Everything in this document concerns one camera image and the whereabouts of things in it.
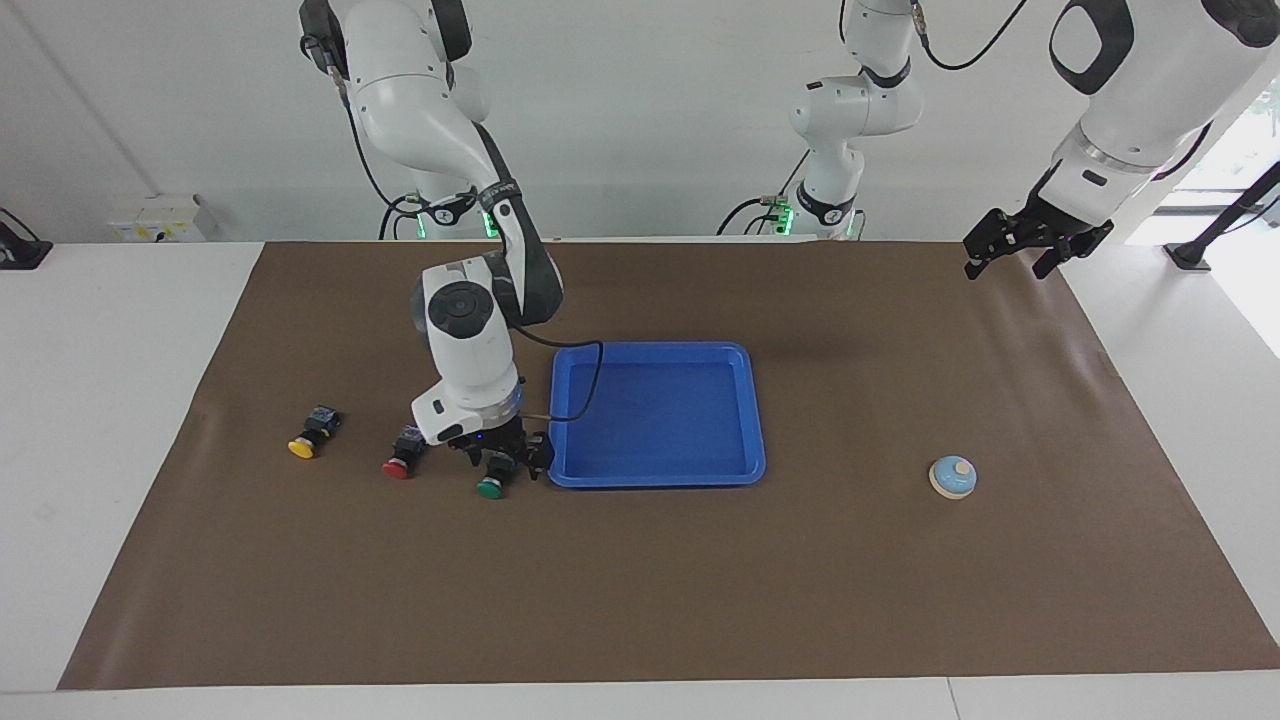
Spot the bright window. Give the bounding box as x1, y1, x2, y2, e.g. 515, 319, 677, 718
1150, 82, 1280, 217

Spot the black right arm base cable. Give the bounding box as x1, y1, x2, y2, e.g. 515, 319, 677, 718
377, 192, 427, 242

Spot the light blue call bell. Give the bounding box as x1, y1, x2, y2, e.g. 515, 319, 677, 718
928, 455, 979, 501

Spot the green push button switch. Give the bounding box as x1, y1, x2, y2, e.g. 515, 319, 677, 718
476, 452, 514, 501

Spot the black left arm gripper cable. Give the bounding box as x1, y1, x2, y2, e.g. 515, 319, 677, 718
912, 0, 1031, 72

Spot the black clamp mount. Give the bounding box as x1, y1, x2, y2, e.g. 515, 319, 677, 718
0, 207, 54, 271

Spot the black arm gripper cable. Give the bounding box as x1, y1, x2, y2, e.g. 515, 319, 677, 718
912, 0, 1031, 72
300, 30, 605, 424

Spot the blue plastic tray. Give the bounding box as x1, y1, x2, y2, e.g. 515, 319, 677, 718
546, 341, 768, 490

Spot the brown table mat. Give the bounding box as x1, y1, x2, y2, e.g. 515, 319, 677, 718
57, 240, 1280, 691

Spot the black camera stand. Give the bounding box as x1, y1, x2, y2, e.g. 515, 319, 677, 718
1163, 160, 1280, 273

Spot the yellow push button switch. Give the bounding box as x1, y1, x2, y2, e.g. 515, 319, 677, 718
287, 405, 343, 460

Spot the black right arm gripper cable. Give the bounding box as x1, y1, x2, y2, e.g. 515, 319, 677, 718
300, 30, 605, 424

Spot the black left arm base cable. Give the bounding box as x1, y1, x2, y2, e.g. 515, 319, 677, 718
716, 150, 812, 238

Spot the black arm base cable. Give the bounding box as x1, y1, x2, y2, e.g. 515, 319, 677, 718
716, 150, 812, 238
377, 192, 427, 242

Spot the red push button switch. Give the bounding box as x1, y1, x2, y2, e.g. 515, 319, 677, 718
381, 425, 430, 481

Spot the white wall electrical box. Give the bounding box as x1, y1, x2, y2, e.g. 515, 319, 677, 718
107, 193, 207, 244

